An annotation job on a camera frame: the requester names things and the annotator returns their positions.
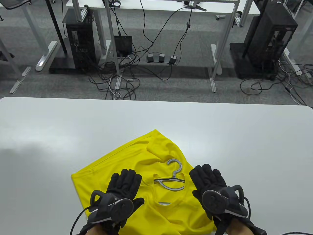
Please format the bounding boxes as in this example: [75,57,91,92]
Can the long white desk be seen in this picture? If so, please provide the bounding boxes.
[66,0,261,75]

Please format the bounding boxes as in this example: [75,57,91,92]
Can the gray power strip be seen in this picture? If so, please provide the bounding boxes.
[146,52,178,66]

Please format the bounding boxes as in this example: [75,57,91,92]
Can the yellow t-shirt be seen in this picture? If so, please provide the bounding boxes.
[71,129,217,233]

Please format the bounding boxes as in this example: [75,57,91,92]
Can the black floor cable tangle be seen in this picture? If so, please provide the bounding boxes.
[240,60,313,106]
[88,45,171,101]

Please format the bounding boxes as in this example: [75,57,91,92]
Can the person's right hand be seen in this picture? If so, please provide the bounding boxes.
[189,164,249,228]

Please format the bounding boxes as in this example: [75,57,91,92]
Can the person's right forearm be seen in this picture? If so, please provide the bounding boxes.
[226,217,267,235]

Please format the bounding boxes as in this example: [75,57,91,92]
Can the black pole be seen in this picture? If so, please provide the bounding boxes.
[45,0,68,55]

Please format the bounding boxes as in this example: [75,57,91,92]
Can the black strap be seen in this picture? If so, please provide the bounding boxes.
[183,0,207,12]

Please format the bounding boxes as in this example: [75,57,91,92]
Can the aluminium frame post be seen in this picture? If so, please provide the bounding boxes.
[0,37,32,94]
[105,0,122,90]
[210,4,239,93]

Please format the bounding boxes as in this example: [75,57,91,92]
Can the person's left hand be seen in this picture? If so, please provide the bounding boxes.
[88,169,145,229]

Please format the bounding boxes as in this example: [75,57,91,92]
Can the small black box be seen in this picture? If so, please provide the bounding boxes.
[114,36,133,57]

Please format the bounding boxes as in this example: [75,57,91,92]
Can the white desk leg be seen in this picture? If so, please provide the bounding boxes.
[281,48,313,79]

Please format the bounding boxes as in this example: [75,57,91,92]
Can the gray hanger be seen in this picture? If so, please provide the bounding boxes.
[154,159,185,205]

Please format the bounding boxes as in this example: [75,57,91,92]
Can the person's left forearm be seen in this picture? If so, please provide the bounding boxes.
[81,222,123,235]

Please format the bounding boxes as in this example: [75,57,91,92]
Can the black computer tower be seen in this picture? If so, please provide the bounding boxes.
[63,9,96,69]
[242,1,298,74]

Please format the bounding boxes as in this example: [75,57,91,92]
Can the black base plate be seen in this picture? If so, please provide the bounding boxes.
[229,43,277,80]
[48,57,86,74]

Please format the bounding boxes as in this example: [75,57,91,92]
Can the black left glove cable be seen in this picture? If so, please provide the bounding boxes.
[70,207,91,235]

